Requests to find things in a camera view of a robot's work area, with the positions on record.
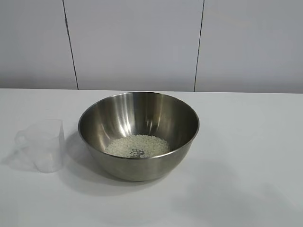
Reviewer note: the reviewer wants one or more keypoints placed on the white rice grains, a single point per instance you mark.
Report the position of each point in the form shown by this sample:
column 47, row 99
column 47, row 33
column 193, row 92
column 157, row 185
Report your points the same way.
column 137, row 145

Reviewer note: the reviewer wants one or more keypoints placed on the stainless steel mixing bowl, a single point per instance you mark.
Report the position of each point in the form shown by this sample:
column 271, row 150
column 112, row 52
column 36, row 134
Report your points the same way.
column 142, row 168

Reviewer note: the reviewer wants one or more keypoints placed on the clear plastic measuring cup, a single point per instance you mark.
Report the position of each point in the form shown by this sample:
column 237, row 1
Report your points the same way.
column 45, row 142

